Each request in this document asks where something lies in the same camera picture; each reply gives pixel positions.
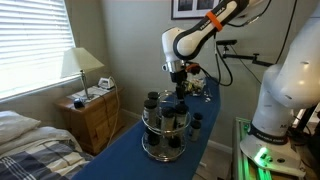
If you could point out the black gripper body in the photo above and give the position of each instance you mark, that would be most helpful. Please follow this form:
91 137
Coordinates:
179 78

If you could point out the aluminium robot base with green light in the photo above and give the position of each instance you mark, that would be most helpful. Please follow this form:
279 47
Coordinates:
243 160

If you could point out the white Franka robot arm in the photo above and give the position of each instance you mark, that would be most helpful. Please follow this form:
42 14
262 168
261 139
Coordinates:
293 83

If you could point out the clear plastic container of shells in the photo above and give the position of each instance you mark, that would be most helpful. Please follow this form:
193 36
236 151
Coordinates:
196 86

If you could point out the blue ironing board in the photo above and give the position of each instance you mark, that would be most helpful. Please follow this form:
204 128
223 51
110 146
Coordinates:
126 156

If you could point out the metal spoon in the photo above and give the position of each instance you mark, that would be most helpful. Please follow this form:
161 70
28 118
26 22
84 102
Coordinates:
208 95

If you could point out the white clothes iron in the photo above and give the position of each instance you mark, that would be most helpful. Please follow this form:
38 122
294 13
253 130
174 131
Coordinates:
106 83

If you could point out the papers on nightstand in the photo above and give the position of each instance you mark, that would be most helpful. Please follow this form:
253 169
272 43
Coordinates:
95 91

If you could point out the wooden nightstand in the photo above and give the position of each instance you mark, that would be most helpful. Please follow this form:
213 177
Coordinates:
90 123

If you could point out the small black alarm clock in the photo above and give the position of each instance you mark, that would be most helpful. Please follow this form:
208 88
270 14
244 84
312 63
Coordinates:
78 104

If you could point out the table lamp with cream shade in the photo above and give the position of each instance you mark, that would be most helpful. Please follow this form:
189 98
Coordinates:
80 60

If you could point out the white bed sheet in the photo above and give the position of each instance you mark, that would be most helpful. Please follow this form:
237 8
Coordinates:
40 135

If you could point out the white window blinds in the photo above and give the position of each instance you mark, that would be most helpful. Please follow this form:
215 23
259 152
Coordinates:
33 40

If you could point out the plaid blue bed blanket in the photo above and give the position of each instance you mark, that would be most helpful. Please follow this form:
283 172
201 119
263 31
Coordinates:
33 163

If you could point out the white pillow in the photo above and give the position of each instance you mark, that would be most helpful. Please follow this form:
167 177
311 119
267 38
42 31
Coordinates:
13 125

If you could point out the black external camera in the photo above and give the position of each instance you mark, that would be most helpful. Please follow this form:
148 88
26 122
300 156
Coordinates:
226 42

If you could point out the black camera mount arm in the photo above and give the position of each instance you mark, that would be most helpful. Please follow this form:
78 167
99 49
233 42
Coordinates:
243 57

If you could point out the black framed wall picture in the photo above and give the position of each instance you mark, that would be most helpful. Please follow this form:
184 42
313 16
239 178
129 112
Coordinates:
193 8

